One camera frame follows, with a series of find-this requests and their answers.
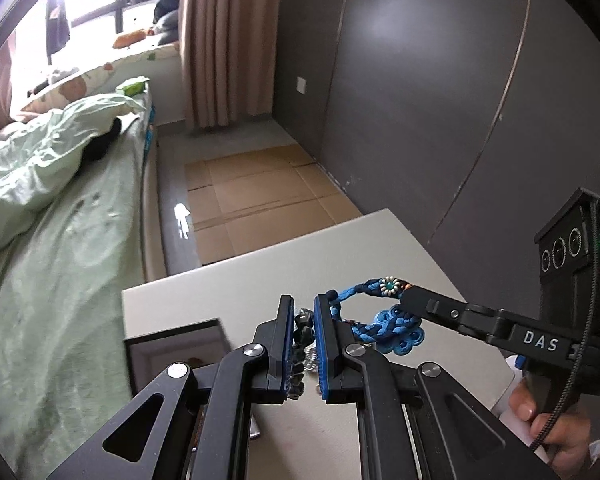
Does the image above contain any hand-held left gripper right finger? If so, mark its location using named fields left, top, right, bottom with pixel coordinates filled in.
left=312, top=293, right=561, bottom=480

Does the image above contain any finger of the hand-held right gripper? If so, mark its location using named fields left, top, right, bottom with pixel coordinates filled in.
left=400, top=285, right=589, bottom=366

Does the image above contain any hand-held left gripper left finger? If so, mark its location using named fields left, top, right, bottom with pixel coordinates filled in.
left=45, top=294, right=296, bottom=480

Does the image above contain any black beaded bracelet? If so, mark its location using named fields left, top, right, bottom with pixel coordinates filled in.
left=290, top=312, right=322, bottom=401

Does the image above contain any blue braided bracelet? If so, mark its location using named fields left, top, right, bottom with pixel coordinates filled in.
left=325, top=276, right=426, bottom=358

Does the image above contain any black jewelry box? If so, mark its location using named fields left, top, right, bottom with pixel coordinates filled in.
left=124, top=317, right=262, bottom=443

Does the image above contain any person's right hand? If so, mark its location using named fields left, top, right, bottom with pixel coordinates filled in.
left=509, top=379, right=594, bottom=469

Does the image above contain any low white table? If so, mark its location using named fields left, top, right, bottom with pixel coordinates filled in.
left=121, top=208, right=518, bottom=480

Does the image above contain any flattened cardboard sheet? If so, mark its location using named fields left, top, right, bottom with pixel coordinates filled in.
left=184, top=144, right=364, bottom=267

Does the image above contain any bed with green sheet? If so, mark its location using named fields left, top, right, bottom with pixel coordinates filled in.
left=0, top=80, right=203, bottom=480

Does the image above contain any black garment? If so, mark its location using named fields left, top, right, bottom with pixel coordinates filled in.
left=82, top=119, right=124, bottom=163

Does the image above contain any green tissue pack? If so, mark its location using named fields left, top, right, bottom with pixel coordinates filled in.
left=116, top=77, right=150, bottom=97

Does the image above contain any light green quilt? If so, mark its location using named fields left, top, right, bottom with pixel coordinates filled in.
left=0, top=94, right=147, bottom=257

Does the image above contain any printed window seat cushion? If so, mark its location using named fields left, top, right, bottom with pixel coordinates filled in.
left=20, top=42, right=182, bottom=112

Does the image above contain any orange plush toy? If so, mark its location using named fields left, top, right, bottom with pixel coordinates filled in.
left=113, top=28, right=149, bottom=49

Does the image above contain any dark grey plush toy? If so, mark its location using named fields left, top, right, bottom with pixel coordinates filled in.
left=152, top=0, right=184, bottom=46

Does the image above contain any dark hanging garment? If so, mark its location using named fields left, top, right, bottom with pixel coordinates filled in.
left=45, top=0, right=71, bottom=57

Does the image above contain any black braided cable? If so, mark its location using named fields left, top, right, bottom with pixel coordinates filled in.
left=527, top=200, right=600, bottom=453

